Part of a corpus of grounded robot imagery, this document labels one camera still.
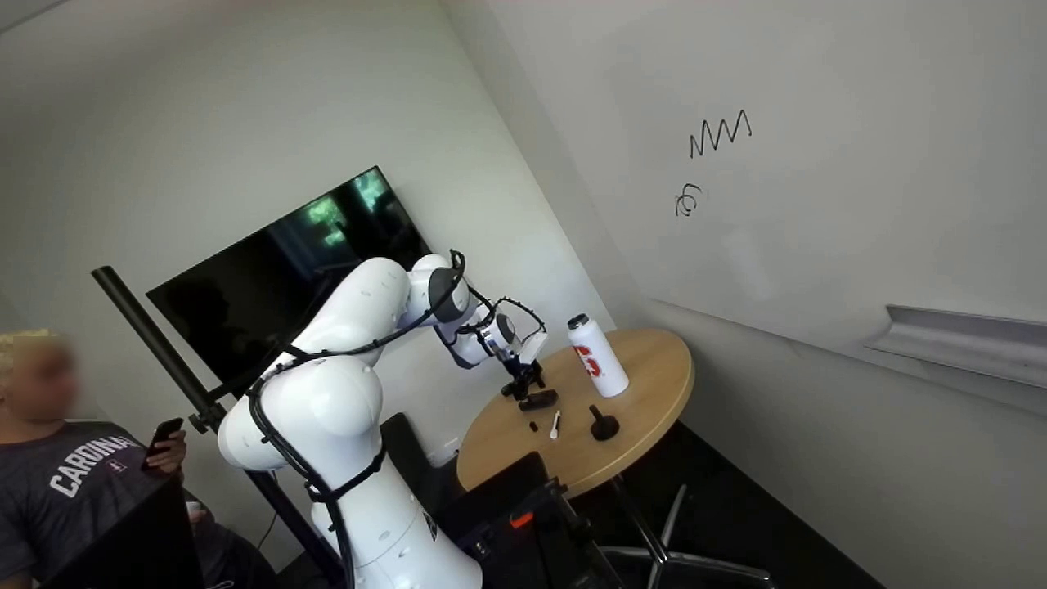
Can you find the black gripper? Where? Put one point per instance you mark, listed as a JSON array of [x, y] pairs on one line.
[[525, 367]]

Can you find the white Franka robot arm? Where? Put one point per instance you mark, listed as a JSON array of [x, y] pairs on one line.
[[329, 436]]

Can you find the white whiteboard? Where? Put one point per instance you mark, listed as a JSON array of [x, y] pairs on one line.
[[870, 164]]

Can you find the white whiteboard tray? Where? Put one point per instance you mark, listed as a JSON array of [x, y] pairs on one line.
[[961, 328]]

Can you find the person's left hand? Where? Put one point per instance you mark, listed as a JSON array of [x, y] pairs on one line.
[[167, 456]]

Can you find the white bottle with red logo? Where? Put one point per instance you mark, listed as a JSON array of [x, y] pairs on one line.
[[601, 366]]

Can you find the round wooden table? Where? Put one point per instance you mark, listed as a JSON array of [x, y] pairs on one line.
[[641, 395]]

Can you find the black office chair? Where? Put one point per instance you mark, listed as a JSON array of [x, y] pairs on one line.
[[556, 551]]

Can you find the chrome star table base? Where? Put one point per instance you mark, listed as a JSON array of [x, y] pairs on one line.
[[657, 562]]

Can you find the black phone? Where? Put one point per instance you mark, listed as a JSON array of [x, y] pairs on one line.
[[164, 433]]

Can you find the black metal pole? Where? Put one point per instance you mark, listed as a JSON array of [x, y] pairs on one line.
[[143, 328]]

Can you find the black laptop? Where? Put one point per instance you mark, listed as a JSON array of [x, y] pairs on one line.
[[133, 544]]

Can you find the person in grey shirt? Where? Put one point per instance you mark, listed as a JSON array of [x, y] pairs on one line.
[[65, 480]]

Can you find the black wall television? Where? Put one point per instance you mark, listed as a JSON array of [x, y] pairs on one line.
[[248, 297]]

